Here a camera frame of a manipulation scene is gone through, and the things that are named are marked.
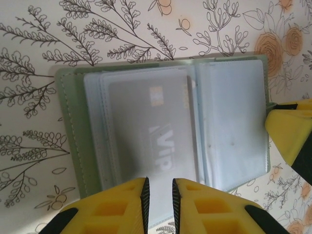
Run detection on pale green card holder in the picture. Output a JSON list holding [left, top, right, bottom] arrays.
[[54, 55, 276, 199]]

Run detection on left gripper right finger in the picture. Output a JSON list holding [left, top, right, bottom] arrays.
[[172, 177, 292, 234]]

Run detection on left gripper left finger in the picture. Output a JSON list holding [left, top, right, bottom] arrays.
[[36, 176, 150, 234]]

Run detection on grey VIP credit card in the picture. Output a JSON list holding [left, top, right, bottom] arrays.
[[107, 79, 195, 186]]

